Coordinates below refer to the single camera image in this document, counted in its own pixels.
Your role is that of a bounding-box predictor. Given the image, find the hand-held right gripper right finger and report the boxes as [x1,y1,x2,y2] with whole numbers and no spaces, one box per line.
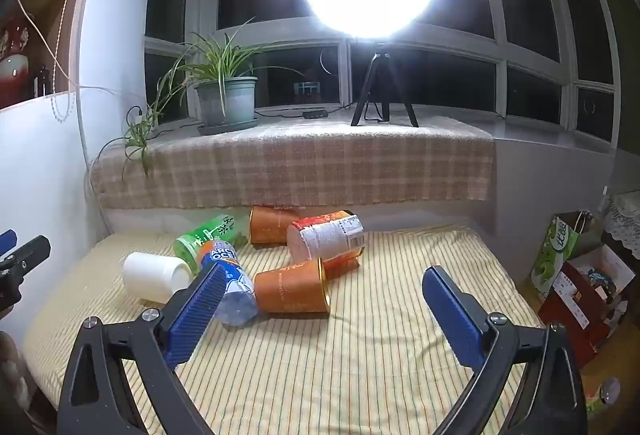
[421,265,589,435]

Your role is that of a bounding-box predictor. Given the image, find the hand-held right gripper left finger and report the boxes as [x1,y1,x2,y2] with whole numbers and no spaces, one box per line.
[57,260,229,435]

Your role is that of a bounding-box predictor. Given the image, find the orange paper cup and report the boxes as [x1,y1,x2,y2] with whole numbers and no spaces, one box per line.
[253,257,332,314]
[248,206,302,246]
[320,251,362,280]

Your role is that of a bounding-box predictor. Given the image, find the red white instant noodle cup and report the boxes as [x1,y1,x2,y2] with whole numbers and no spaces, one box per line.
[286,210,367,262]

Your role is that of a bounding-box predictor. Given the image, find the blue label water bottle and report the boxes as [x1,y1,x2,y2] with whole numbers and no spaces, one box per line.
[196,240,259,327]

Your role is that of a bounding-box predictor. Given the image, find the green tea bottle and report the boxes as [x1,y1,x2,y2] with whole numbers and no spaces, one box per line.
[173,210,251,263]

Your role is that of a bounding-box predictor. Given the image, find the striped yellow bed sheet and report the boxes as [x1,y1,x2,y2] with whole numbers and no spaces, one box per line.
[22,222,543,435]

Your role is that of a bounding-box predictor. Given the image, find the red cardboard box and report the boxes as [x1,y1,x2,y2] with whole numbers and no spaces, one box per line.
[537,242,636,356]

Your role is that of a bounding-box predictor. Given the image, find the green paper bag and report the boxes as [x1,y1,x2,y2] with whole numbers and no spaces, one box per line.
[530,211,603,301]

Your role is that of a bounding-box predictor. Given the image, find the red ceramic vase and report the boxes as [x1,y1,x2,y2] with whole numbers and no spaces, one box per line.
[0,15,31,108]

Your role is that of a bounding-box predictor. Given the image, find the small clear bottle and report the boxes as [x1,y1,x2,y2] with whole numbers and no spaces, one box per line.
[585,376,622,418]

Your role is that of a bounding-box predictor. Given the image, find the plaid blanket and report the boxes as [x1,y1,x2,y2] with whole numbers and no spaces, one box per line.
[89,115,496,211]

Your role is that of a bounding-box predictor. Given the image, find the dark plant saucer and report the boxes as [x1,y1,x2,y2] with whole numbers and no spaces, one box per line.
[196,115,260,136]

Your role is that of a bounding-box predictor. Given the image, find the white lace cloth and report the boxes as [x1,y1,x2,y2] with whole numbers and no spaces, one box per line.
[602,190,640,261]

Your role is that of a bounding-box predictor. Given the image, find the grey green flower pot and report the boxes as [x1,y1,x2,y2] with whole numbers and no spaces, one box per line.
[195,76,258,126]

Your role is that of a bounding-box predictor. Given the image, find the black tripod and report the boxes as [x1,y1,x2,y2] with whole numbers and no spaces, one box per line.
[350,40,420,128]

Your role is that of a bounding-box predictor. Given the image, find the spider plant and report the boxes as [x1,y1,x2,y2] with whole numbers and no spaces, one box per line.
[97,18,306,178]

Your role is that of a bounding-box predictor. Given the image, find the white bead cord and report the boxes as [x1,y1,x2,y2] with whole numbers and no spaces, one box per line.
[50,0,88,122]

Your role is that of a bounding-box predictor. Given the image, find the black power cable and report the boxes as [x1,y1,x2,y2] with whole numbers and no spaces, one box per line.
[256,102,355,117]

